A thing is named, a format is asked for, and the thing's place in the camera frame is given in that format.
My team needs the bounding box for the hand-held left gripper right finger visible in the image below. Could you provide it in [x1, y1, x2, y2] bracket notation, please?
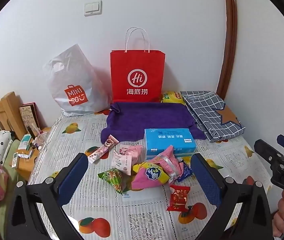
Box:
[191, 152, 275, 240]

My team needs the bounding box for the red candy packet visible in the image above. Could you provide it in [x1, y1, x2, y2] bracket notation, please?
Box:
[166, 184, 191, 212]

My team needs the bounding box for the blue tissue pack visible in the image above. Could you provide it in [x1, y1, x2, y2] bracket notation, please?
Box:
[144, 128, 197, 160]

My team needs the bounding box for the pink white pastry packet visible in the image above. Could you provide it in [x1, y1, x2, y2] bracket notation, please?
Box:
[118, 156, 133, 176]
[112, 151, 125, 168]

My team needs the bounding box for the pink peach snack packet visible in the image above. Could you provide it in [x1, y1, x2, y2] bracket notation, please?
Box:
[122, 144, 144, 167]

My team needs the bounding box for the person's right hand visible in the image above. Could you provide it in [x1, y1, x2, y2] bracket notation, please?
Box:
[273, 191, 284, 238]

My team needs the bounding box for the teal white box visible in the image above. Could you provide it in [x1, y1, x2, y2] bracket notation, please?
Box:
[19, 134, 32, 153]

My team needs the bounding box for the white remote control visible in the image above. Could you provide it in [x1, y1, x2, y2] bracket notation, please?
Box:
[11, 152, 21, 168]

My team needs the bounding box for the pink snack bag fork print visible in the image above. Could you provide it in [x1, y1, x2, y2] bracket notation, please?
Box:
[148, 146, 184, 180]

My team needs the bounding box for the green triangular snack packet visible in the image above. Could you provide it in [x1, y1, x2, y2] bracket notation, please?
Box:
[97, 168, 125, 195]

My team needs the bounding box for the grey checked folded cloth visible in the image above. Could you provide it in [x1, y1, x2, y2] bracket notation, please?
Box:
[181, 91, 246, 143]

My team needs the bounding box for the yellow chip bag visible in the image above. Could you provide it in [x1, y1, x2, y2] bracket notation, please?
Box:
[160, 91, 186, 105]

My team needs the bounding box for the long pink bear snack packet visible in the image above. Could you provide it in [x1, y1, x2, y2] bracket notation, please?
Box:
[87, 134, 120, 165]

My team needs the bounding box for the green bed sheet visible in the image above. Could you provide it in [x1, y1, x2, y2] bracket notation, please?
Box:
[0, 140, 30, 240]

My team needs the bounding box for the red paper bag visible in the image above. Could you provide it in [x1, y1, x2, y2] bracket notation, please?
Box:
[110, 27, 166, 103]

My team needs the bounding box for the blue candy packet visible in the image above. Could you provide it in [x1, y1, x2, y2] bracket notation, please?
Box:
[176, 161, 194, 182]

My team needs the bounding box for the fruit print tablecloth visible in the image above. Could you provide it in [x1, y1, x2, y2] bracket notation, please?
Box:
[28, 112, 275, 240]

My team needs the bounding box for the pink yellow snack bag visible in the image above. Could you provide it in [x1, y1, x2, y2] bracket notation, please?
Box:
[131, 162, 170, 188]

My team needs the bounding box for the white plastic bag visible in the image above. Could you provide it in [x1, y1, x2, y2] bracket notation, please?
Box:
[42, 44, 112, 117]

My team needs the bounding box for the wooden headboard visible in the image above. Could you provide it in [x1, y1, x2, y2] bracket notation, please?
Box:
[0, 92, 28, 140]

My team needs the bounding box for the wooden nightstand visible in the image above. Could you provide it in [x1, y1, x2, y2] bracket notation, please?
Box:
[14, 127, 52, 182]

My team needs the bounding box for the brown wooden door frame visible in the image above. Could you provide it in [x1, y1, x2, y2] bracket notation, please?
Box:
[216, 0, 238, 98]

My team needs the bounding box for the white light switch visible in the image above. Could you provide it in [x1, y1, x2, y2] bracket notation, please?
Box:
[84, 0, 103, 17]

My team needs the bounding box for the patterned book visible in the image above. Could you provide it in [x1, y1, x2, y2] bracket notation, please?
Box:
[19, 102, 42, 135]

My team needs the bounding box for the purple towel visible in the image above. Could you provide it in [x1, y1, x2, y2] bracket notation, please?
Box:
[100, 102, 207, 145]

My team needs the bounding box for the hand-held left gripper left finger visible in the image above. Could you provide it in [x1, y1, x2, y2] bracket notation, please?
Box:
[5, 152, 90, 240]

